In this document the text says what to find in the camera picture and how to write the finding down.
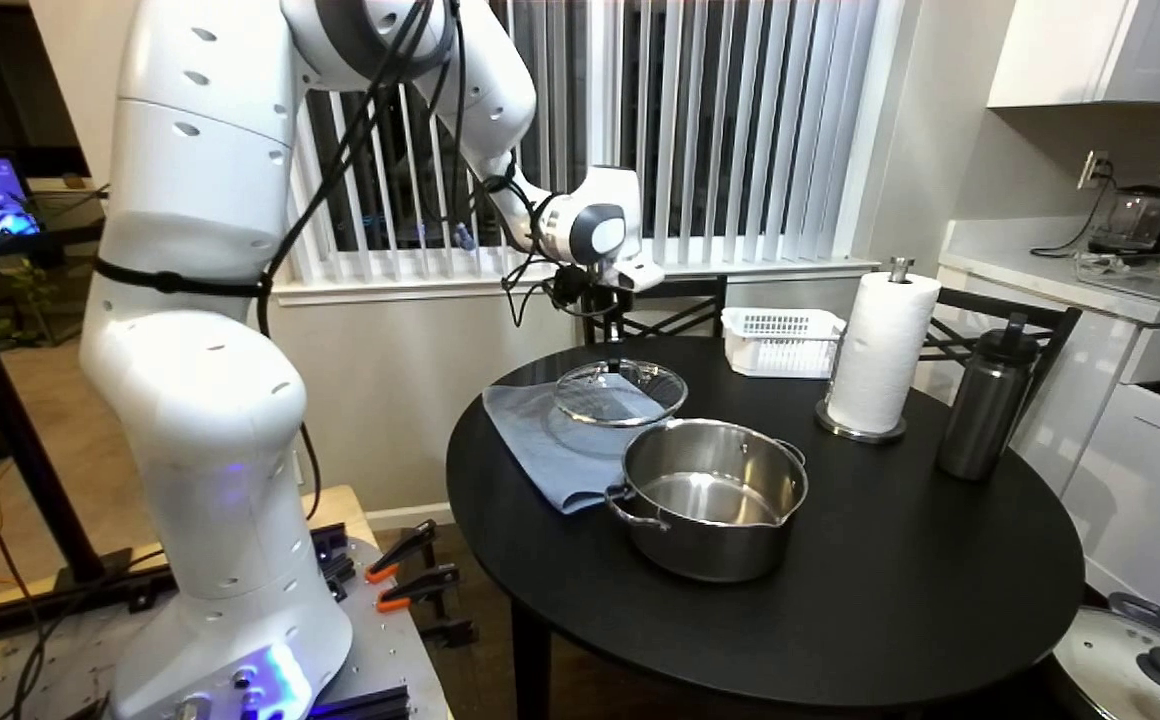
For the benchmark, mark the clear plastic container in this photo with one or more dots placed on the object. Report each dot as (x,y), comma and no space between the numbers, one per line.
(782,340)

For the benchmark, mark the metal paper towel holder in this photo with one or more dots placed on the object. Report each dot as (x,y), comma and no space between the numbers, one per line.
(901,265)

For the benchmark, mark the silver pot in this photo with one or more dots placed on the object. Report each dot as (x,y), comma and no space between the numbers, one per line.
(714,512)

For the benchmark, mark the white lower cabinet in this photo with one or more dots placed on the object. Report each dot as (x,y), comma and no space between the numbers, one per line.
(1140,483)

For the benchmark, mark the white cabinet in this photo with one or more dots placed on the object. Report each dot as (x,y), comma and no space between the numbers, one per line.
(1140,483)
(1101,55)

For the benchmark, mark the white paper towel roll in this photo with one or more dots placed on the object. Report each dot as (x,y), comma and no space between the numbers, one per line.
(880,354)

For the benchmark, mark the blue cloth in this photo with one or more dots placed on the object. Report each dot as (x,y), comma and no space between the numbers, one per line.
(535,446)

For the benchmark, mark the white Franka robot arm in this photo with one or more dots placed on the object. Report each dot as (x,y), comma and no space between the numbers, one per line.
(205,400)

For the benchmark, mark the white upper cabinet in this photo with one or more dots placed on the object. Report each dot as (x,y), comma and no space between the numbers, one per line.
(1101,55)

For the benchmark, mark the black countertop appliance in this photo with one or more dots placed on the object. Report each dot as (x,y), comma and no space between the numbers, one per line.
(1140,220)

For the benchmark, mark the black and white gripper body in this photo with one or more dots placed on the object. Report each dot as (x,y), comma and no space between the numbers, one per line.
(600,285)

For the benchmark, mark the black table leg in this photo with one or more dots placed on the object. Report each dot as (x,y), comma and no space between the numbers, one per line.
(530,665)

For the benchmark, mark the white window frame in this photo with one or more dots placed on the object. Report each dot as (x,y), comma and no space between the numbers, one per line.
(407,285)

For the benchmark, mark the black metal stand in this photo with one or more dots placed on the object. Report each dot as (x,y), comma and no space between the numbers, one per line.
(20,455)

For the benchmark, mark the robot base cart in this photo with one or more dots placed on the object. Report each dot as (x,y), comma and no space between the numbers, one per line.
(393,655)

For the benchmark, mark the steel water bottle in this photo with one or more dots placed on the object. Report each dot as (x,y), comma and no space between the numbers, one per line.
(983,405)

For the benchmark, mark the white kitchen counter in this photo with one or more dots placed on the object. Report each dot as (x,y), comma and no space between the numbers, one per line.
(1087,281)

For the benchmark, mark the white vertical window blinds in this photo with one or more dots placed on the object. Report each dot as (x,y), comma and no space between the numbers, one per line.
(743,120)

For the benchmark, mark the black wooden chair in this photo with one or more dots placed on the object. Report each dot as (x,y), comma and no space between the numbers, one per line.
(994,313)
(684,313)

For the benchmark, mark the white round appliance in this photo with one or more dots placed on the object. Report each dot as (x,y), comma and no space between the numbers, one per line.
(1127,660)

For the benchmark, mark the white wall outlet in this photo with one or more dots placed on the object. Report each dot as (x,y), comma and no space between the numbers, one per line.
(1092,169)

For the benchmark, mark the orange black clamp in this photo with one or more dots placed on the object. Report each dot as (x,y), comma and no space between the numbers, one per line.
(407,550)
(417,586)

